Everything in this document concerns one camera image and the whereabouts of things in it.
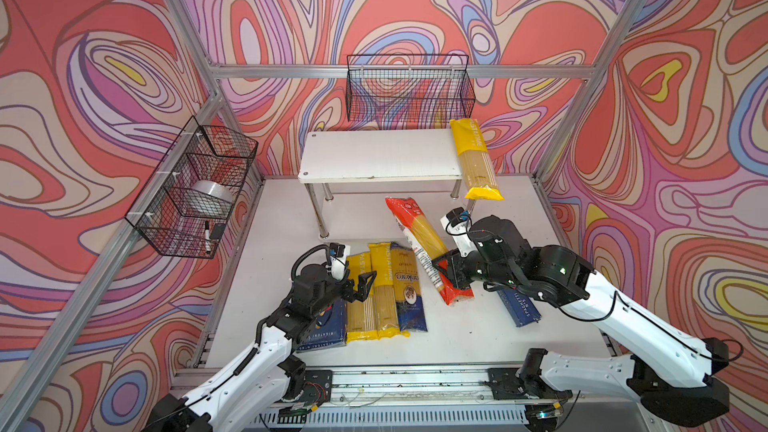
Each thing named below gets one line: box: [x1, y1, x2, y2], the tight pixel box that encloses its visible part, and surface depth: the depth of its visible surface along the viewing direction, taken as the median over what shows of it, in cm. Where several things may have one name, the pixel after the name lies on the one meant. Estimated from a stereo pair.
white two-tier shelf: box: [298, 129, 462, 239], surface depth 82 cm
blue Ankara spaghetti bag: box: [391, 243, 428, 333], surface depth 86 cm
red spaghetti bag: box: [385, 197, 475, 306], surface depth 66 cm
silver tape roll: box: [191, 180, 234, 206], surface depth 73 cm
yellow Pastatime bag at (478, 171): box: [450, 118, 504, 201], surface depth 74 cm
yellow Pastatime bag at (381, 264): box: [368, 242, 401, 338], surface depth 88 cm
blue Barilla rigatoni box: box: [296, 301, 347, 353], surface depth 77 cm
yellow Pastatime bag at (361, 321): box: [346, 252, 378, 343], surface depth 84 cm
